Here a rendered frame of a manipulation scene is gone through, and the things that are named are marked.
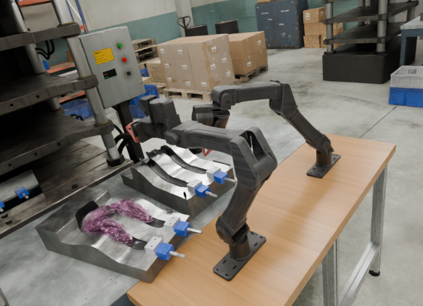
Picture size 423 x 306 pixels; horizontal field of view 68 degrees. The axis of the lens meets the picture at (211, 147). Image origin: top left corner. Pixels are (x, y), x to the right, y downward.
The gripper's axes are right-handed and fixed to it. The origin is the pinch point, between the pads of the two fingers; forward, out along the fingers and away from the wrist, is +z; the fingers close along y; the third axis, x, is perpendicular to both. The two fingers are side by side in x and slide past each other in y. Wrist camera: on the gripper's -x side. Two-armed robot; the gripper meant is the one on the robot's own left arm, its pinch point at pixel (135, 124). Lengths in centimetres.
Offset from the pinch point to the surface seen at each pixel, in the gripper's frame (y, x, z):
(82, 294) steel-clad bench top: 39, 40, -6
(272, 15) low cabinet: -653, 29, 363
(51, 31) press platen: -11, -35, 65
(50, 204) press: 23, 39, 62
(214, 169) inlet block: -22.4, 28.1, -9.7
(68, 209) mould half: 24.6, 27.8, 25.6
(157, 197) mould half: -5.1, 36.6, 10.3
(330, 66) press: -418, 94, 119
